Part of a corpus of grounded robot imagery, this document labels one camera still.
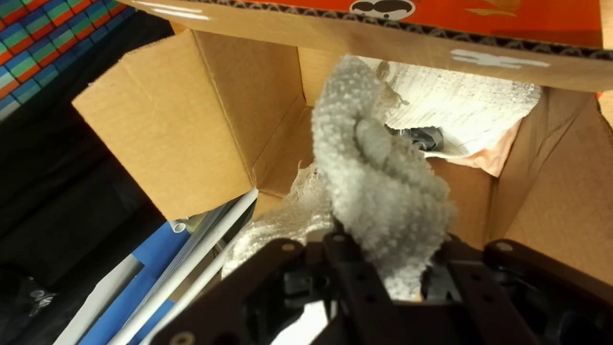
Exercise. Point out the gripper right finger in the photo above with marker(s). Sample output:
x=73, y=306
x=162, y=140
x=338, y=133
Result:
x=498, y=287

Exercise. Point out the orange cardboard box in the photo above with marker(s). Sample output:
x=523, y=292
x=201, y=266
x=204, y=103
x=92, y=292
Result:
x=230, y=124

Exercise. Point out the white fluffy cloth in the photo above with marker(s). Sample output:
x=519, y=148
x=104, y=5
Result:
x=378, y=187

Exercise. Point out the white waffle towel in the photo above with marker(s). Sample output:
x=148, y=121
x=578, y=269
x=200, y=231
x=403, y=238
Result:
x=455, y=108

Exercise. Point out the white tube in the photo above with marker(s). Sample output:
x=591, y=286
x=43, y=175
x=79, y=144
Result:
x=191, y=268

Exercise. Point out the blue board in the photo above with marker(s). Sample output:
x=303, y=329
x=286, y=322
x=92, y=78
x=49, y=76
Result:
x=143, y=282

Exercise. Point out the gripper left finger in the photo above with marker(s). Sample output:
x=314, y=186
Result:
x=268, y=287

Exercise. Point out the colourful striped patterned fabric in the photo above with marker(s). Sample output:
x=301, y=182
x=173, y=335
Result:
x=43, y=38

